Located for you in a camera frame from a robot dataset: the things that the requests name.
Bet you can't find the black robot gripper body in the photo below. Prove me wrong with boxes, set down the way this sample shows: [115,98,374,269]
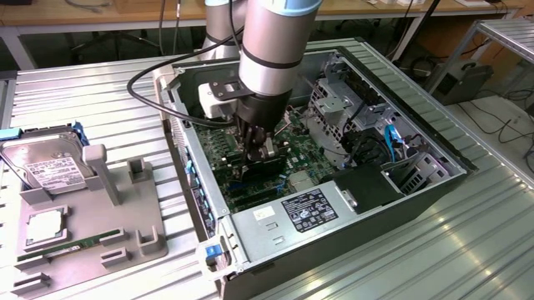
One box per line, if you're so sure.
[234,89,294,134]

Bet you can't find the black graphics card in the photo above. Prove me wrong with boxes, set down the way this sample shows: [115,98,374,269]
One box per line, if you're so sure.
[236,154,290,188]

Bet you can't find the black installed RAM stick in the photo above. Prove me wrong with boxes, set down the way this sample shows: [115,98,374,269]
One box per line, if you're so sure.
[219,152,246,167]

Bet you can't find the green motherboard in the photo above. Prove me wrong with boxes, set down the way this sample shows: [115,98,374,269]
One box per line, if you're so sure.
[194,106,339,215]

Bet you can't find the silver chipset heatsink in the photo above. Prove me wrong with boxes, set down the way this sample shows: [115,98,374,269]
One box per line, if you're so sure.
[287,171,322,192]

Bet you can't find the black expansion slot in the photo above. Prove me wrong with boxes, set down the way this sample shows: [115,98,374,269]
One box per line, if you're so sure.
[231,186,282,208]

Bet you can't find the metal disk bay cage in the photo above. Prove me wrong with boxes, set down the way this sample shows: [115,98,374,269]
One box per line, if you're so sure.
[307,77,394,151]

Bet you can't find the black plastic air shroud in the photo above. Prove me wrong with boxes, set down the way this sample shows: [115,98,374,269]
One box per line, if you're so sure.
[333,163,406,215]

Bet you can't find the grey power supply unit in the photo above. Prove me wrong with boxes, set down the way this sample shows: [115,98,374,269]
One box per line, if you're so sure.
[228,181,361,264]

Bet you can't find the open black PC case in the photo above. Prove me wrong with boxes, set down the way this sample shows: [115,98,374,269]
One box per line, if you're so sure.
[152,45,479,300]

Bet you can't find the blue disk caddy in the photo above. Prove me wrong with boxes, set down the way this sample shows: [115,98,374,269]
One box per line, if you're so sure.
[0,120,91,148]

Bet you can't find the grey parts rack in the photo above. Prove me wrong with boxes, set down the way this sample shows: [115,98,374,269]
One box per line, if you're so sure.
[9,144,171,298]

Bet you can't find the black box on floor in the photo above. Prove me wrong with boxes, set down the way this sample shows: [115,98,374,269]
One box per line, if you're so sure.
[435,61,495,106]

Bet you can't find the wooden desk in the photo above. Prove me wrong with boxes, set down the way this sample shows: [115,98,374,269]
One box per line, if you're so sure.
[0,0,523,27]

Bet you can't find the silver hard disk drive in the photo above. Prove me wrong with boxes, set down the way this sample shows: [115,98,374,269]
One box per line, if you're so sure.
[1,133,91,196]

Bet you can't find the green RAM stick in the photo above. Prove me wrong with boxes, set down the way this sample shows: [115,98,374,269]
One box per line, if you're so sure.
[16,229,123,262]

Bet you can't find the silver CPU chip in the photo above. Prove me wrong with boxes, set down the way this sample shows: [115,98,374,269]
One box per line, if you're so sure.
[25,210,70,244]

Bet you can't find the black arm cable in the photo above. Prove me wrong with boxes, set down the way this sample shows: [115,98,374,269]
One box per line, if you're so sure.
[126,24,246,126]

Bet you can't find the blue SATA wire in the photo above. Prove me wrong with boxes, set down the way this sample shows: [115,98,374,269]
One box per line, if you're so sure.
[383,123,405,164]

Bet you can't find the aluminium frame table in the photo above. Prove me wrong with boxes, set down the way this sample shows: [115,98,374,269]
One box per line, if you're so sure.
[453,19,534,81]

